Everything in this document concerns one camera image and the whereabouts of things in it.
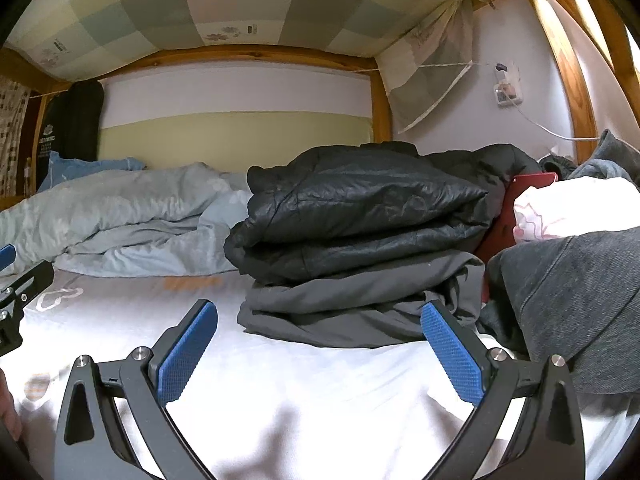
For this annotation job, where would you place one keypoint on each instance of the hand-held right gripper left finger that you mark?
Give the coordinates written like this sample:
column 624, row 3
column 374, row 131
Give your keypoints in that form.
column 187, row 355

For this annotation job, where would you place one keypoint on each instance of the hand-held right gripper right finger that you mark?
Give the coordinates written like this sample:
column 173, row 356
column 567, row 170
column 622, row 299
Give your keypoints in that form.
column 450, row 355

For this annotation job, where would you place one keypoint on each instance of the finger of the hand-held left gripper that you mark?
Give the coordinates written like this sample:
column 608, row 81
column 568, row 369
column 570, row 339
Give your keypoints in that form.
column 25, row 285

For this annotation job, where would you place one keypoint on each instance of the black shiny puffer jacket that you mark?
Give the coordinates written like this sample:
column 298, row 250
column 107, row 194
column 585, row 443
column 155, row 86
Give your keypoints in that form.
column 360, row 200

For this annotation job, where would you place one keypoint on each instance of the person's left hand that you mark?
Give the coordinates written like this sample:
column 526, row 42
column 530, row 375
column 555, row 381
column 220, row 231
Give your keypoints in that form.
column 7, row 405

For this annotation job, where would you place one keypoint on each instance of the dark grey folded garment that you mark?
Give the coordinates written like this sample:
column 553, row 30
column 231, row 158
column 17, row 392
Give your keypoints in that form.
column 360, row 305

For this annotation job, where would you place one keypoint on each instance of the light blue duvet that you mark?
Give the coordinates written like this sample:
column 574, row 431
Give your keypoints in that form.
column 125, row 210

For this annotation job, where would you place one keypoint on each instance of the blue pillow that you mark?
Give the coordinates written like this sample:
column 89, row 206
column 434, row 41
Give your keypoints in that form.
column 75, row 167

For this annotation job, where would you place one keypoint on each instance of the white bed sheet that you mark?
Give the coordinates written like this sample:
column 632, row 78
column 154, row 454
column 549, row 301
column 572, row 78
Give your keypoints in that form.
column 310, row 400

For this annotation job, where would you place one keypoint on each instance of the grey hooded sweatshirt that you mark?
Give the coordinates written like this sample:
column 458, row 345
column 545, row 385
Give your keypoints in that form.
column 575, row 300

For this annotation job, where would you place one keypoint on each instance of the red laptop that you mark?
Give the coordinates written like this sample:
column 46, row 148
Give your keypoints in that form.
column 502, row 220

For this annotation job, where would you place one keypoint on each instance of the brown patterned curtain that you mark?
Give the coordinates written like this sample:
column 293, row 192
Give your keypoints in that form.
column 10, row 135

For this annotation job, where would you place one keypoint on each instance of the black hanging printed shirt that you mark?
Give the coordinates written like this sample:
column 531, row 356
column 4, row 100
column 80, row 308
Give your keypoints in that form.
column 75, row 120

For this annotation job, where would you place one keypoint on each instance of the white pink patterned cloth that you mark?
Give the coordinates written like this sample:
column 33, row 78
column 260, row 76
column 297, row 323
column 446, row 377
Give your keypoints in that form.
column 575, row 210

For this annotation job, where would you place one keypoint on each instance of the black thick matte coat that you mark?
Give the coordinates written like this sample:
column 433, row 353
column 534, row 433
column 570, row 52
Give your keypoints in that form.
column 495, row 162

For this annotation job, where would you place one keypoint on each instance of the small dark grey cloth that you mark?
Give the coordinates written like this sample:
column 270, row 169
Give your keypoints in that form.
column 557, row 166

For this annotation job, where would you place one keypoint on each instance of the grey fleece garment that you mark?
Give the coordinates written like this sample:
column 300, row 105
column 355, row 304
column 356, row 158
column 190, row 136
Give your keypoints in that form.
column 610, row 157

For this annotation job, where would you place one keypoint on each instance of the checked tied curtain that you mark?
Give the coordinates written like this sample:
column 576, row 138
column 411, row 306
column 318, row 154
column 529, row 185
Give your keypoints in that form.
column 430, row 70

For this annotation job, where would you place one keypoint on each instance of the checked upper bunk mattress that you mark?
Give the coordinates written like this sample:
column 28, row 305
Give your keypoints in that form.
column 225, row 0

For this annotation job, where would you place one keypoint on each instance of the white wall socket with chargers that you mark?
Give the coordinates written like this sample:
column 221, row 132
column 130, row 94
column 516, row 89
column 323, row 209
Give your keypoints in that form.
column 507, row 87

